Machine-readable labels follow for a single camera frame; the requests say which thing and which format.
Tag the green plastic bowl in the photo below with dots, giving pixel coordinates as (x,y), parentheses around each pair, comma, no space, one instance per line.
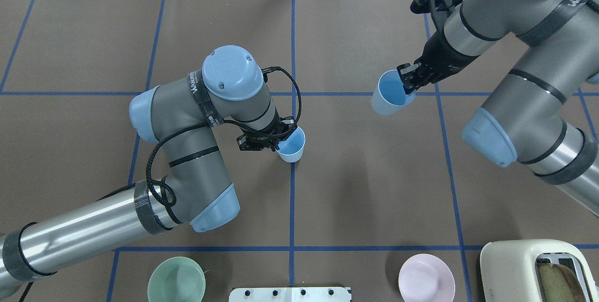
(177,279)

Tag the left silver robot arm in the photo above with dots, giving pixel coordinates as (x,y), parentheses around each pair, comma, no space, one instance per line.
(185,178)

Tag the pink plastic bowl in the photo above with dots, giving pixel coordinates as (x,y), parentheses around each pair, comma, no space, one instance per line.
(426,278)

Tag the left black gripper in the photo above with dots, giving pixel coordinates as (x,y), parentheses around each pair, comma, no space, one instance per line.
(278,128)

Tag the light blue cup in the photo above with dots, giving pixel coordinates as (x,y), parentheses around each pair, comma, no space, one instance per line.
(291,149)
(389,94)

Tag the cream white toaster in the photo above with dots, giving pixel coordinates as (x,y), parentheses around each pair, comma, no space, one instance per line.
(536,270)

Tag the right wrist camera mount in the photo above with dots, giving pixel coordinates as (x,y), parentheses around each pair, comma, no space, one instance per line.
(440,10)

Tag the brown toast slice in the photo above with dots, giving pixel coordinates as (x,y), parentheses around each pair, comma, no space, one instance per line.
(560,284)

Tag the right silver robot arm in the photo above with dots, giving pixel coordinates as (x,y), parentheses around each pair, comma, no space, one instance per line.
(519,122)

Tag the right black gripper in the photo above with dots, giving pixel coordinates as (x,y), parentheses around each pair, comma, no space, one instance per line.
(437,56)

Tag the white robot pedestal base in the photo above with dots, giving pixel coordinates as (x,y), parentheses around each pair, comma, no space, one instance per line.
(291,294)

